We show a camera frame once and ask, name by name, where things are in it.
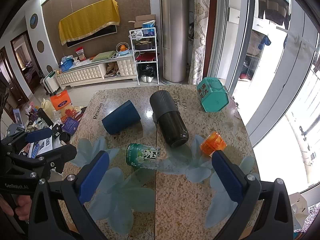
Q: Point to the teal hexagonal box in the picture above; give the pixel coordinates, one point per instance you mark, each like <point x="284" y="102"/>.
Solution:
<point x="213" y="96"/>

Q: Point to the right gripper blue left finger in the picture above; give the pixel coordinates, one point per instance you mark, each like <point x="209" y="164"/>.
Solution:
<point x="78" y="189"/>

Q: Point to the clear green label plastic cup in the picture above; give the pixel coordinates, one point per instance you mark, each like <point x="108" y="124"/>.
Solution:
<point x="142" y="156"/>

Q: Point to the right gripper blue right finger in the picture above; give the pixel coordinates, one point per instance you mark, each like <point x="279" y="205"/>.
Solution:
<point x="242" y="189"/>

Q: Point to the cardboard box on shelf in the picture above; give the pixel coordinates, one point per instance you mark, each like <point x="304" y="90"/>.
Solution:
<point x="139" y="20"/>

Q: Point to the black cylindrical thermos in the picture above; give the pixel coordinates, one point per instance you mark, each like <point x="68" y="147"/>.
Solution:
<point x="168" y="117"/>

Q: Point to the fruit basket with oranges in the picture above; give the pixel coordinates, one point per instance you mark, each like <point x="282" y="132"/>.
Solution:
<point x="122" y="48"/>

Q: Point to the white tufted tv cabinet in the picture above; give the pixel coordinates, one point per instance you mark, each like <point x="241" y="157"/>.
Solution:
<point x="90" y="72"/>

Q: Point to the dark blue cup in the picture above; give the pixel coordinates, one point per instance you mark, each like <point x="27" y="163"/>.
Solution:
<point x="121" y="118"/>

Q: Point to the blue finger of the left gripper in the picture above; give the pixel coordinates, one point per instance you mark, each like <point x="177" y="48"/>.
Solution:
<point x="27" y="137"/>
<point x="56" y="158"/>

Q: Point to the white metal shelf rack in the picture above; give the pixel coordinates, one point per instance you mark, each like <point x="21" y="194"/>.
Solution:
<point x="144" y="48"/>

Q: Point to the yellow cloth covered television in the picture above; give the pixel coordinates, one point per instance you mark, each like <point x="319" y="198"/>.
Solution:
<point x="88" y="20"/>

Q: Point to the blue plastic basket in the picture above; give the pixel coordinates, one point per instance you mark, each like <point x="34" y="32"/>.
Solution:
<point x="66" y="65"/>

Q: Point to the white cardboard box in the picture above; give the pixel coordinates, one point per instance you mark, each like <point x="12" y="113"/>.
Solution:
<point x="299" y="207"/>

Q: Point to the orange plastic jar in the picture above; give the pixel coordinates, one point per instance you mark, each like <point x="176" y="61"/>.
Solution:
<point x="212" y="143"/>

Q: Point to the person's left hand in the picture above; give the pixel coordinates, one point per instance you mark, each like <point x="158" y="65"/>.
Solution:
<point x="22" y="210"/>

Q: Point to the white suitcase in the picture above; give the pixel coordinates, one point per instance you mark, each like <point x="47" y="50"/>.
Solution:
<point x="49" y="83"/>

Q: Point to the green cushion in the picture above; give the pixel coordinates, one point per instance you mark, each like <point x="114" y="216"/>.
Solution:
<point x="105" y="56"/>

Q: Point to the silver tower air conditioner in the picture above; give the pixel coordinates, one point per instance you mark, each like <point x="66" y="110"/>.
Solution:
<point x="175" y="22"/>

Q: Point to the purple book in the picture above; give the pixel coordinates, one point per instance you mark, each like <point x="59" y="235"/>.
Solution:
<point x="70" y="125"/>

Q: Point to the orange shopping bag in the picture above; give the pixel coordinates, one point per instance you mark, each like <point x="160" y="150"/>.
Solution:
<point x="60" y="100"/>

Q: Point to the floral beige curtain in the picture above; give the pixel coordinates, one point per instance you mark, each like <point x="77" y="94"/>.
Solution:
<point x="201" y="15"/>

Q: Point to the red snack bag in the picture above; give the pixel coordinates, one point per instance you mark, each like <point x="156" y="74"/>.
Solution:
<point x="81" y="54"/>

